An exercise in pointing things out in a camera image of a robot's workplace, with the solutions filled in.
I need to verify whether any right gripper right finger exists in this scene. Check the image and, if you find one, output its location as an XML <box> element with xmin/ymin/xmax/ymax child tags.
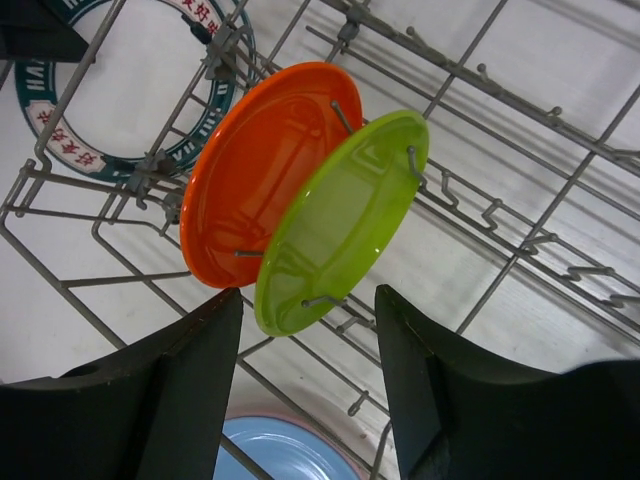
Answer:
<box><xmin>375</xmin><ymin>285</ymin><xmax>639</xmax><ymax>479</ymax></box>

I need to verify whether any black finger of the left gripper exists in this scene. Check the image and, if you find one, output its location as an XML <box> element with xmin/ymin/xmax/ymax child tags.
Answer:
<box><xmin>1</xmin><ymin>0</ymin><xmax>88</xmax><ymax>63</ymax></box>

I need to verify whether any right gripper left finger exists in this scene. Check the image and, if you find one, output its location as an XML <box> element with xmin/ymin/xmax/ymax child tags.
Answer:
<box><xmin>1</xmin><ymin>288</ymin><xmax>243</xmax><ymax>479</ymax></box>

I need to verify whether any light blue plastic plate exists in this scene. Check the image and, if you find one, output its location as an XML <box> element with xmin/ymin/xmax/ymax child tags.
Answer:
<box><xmin>223</xmin><ymin>416</ymin><xmax>357</xmax><ymax>480</ymax></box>

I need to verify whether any white plate green red rim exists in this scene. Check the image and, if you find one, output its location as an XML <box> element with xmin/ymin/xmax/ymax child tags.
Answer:
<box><xmin>13</xmin><ymin>0</ymin><xmax>258</xmax><ymax>176</ymax></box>

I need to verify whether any lime green plastic plate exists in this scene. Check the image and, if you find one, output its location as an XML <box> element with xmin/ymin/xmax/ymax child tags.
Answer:
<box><xmin>254</xmin><ymin>109</ymin><xmax>429</xmax><ymax>337</ymax></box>

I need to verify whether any orange plastic plate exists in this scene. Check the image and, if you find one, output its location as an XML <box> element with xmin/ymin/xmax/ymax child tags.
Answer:
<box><xmin>180</xmin><ymin>62</ymin><xmax>363</xmax><ymax>289</ymax></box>

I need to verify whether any grey wire dish rack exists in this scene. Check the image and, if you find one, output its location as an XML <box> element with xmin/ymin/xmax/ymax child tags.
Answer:
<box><xmin>1</xmin><ymin>1</ymin><xmax>639</xmax><ymax>479</ymax></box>

